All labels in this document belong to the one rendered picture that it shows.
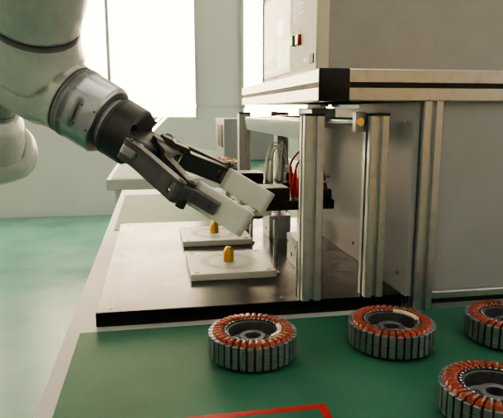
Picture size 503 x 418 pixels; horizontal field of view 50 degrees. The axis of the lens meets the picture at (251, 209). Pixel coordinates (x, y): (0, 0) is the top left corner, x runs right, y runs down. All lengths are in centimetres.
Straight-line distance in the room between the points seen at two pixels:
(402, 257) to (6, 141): 96
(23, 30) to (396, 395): 56
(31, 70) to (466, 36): 68
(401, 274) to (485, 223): 16
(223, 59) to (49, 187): 219
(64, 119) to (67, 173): 511
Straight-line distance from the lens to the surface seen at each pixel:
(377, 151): 84
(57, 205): 585
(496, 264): 96
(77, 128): 68
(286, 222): 123
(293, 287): 91
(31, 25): 65
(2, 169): 148
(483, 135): 91
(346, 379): 67
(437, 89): 85
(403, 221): 88
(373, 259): 87
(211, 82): 573
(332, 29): 91
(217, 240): 117
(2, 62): 69
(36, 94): 69
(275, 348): 66
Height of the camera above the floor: 106
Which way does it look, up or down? 10 degrees down
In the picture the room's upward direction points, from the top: straight up
